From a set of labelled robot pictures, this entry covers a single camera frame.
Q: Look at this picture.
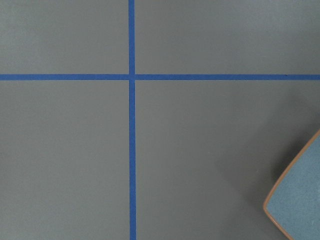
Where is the grey square plate orange rim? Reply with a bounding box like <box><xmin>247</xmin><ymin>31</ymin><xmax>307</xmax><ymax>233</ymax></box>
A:
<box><xmin>263</xmin><ymin>132</ymin><xmax>320</xmax><ymax>240</ymax></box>

